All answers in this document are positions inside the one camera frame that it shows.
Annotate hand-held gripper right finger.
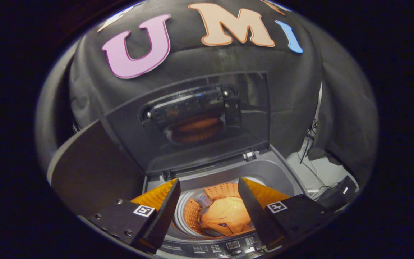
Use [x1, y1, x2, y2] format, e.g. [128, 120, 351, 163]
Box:
[238, 177, 337, 251]

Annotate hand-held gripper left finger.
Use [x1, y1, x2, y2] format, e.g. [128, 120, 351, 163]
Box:
[87, 179, 181, 254]

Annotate orange garment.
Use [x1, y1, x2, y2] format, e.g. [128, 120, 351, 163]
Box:
[200, 197, 253, 237]

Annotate grey washing machine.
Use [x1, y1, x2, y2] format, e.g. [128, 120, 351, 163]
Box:
[142, 146, 306, 259]

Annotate dark washing machine lid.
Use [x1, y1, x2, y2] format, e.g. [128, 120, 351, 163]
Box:
[101, 71, 270, 177]

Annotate black box on floor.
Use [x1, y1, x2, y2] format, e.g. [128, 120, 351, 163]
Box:
[317, 175, 358, 211]

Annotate grey and white cabinet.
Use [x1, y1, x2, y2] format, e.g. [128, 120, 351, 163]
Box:
[47, 119, 146, 216]

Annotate black backdrop cloth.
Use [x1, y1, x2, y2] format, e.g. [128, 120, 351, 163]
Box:
[34, 0, 379, 187]

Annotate floor cables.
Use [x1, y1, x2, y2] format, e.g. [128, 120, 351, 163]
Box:
[300, 158, 337, 196]

